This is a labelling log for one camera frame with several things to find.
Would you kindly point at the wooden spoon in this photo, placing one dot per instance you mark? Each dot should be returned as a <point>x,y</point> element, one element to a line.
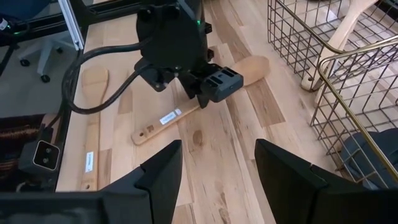
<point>252,70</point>

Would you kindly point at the grey table-level camera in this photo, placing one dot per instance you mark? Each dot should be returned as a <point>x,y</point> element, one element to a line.
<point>45,155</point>

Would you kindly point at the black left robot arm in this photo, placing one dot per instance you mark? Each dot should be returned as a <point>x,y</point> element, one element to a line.
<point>171,37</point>

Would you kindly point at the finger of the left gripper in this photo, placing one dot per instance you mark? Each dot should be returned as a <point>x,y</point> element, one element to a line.
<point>202,101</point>

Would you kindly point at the office chair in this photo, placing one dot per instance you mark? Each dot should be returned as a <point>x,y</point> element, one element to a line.
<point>43,49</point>

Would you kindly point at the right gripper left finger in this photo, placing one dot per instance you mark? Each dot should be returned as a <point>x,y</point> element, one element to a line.
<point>155,186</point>

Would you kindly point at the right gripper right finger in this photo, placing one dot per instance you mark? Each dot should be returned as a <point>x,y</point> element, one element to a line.
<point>295,193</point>

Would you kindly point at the wooden slotted spatula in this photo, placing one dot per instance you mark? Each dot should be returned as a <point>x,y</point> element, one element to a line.
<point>339,34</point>

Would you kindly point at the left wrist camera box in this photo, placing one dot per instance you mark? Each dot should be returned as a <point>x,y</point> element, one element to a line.
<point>222,84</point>

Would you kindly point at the silver aluminium bracket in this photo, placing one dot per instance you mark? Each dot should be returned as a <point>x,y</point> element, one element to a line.
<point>73,28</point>

